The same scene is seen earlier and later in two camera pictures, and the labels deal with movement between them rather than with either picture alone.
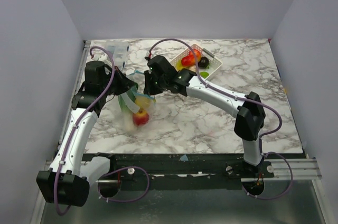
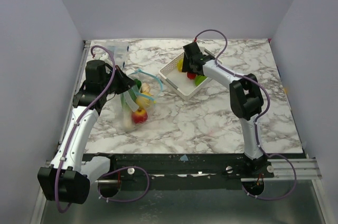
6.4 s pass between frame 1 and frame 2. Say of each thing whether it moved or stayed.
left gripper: stayed
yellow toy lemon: stayed
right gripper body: moved
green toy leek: stayed
